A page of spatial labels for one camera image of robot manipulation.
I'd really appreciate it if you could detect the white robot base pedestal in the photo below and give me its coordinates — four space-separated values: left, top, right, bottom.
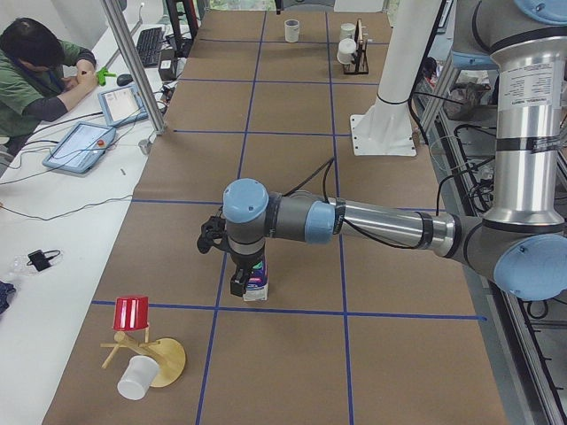
351 0 443 157

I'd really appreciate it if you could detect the aluminium frame post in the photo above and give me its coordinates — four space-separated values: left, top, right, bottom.
101 0 166 135

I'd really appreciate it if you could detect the black wire mug rack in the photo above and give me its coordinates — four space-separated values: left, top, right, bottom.
342 19 369 75

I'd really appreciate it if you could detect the teach pendant far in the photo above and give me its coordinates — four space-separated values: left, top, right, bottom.
97 83 148 127

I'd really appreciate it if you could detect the teach pendant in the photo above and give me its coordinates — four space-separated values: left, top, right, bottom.
43 121 116 174
97 83 148 127

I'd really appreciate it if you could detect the black keyboard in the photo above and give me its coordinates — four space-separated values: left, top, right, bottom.
136 27 163 67

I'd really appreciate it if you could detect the small black device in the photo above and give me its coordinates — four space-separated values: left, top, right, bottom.
27 250 61 272

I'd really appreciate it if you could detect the teach pendant near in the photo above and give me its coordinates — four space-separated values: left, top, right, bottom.
43 121 116 174

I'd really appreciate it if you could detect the wooden mug tree stand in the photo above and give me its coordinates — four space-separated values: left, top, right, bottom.
100 327 187 388

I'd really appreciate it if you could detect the red plastic cup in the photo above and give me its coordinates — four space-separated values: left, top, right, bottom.
113 295 149 331

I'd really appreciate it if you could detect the seated person green shirt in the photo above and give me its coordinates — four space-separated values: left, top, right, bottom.
1 18 98 156

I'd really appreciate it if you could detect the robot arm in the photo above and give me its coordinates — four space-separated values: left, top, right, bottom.
221 1 566 300

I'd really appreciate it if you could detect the small metal cup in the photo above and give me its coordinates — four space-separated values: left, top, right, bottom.
138 140 151 155

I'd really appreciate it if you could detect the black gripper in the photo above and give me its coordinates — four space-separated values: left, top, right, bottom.
229 248 265 296

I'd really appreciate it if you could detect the white cup on stand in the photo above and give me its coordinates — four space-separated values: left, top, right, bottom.
117 355 159 400

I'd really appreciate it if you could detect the white mug with handle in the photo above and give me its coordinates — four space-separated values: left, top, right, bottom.
284 19 300 43

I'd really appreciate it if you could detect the black computer mouse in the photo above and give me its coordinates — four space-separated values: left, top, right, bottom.
116 73 133 87

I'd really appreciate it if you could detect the blue white milk carton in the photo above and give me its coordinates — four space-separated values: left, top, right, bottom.
243 261 269 302

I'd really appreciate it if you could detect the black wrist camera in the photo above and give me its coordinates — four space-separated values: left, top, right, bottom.
197 215 229 254

